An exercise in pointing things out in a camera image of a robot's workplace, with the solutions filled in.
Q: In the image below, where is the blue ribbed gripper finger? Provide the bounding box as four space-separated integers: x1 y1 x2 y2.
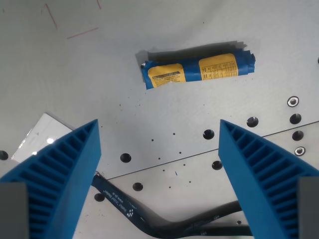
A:
218 119 319 239
0 119 102 239

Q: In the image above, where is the white paper sheet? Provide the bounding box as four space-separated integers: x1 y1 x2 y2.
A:
10 113 75 164

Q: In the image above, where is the blue and yellow wrapped packet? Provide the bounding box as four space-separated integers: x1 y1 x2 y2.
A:
141 49 257 90

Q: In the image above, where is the black flat cable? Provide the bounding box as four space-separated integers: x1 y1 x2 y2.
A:
90 173 253 239

